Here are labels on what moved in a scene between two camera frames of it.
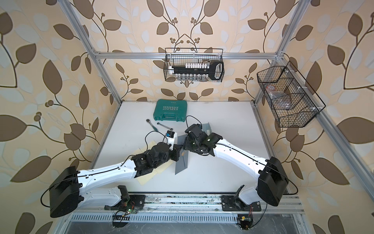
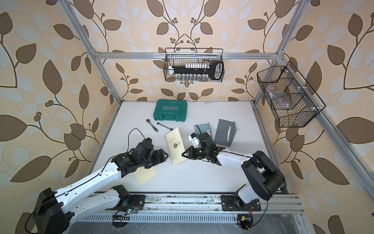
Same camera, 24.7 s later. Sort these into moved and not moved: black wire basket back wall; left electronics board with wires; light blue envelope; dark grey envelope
Moved: dark grey envelope
Not moved: left electronics board with wires; black wire basket back wall; light blue envelope
